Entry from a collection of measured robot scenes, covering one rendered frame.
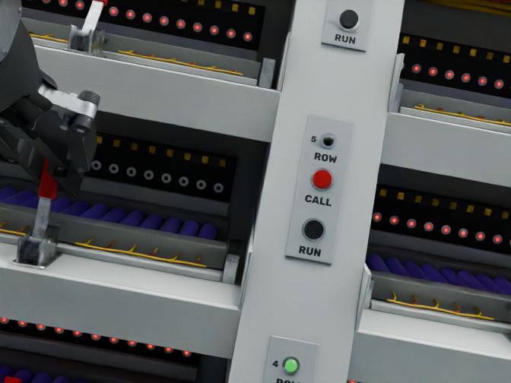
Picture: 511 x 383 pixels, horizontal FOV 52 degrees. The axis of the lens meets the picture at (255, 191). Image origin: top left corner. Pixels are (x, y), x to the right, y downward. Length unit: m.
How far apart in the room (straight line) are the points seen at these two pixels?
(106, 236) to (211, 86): 0.17
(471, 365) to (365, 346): 0.09
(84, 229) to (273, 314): 0.20
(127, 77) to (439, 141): 0.28
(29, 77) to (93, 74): 0.17
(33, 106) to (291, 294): 0.24
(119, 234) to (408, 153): 0.28
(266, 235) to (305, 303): 0.06
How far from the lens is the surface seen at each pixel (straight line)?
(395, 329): 0.48
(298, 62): 0.47
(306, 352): 0.44
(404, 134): 0.48
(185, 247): 0.50
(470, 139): 0.49
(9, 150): 0.44
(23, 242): 0.48
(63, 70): 0.49
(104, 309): 0.46
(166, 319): 0.45
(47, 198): 0.48
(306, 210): 0.44
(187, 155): 0.60
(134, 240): 0.51
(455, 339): 0.50
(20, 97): 0.32
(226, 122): 0.46
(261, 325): 0.44
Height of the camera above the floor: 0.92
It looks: 8 degrees up
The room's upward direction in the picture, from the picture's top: 10 degrees clockwise
